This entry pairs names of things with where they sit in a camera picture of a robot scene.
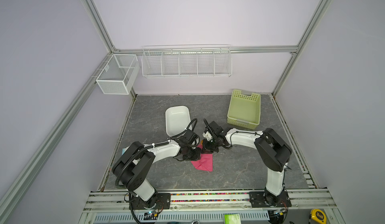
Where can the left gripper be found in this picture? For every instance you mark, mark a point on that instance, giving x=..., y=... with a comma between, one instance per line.
x=196, y=157

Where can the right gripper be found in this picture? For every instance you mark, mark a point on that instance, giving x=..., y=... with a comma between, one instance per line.
x=205, y=148

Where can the pink paper napkin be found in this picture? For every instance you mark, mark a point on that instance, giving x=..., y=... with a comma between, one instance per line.
x=205, y=163

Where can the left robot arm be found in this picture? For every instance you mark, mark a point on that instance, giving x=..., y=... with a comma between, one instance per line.
x=133, y=166

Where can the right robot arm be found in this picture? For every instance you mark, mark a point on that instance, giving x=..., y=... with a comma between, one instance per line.
x=273, y=150

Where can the white plastic tub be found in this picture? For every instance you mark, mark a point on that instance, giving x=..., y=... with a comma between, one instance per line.
x=177, y=118

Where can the green plastic basket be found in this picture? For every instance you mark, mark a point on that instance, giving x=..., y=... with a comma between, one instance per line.
x=244, y=109

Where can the tissue pack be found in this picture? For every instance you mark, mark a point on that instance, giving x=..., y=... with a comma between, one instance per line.
x=124, y=150

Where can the green box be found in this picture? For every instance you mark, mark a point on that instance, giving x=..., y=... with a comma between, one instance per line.
x=232, y=219

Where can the white mesh box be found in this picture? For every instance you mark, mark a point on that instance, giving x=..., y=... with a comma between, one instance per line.
x=119, y=74

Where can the yellow tape measure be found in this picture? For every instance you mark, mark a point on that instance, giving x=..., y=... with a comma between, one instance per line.
x=317, y=216

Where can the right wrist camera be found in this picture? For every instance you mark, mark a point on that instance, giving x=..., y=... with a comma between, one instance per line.
x=207, y=135

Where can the white wire shelf basket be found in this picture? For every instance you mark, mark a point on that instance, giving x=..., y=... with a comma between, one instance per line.
x=187, y=61

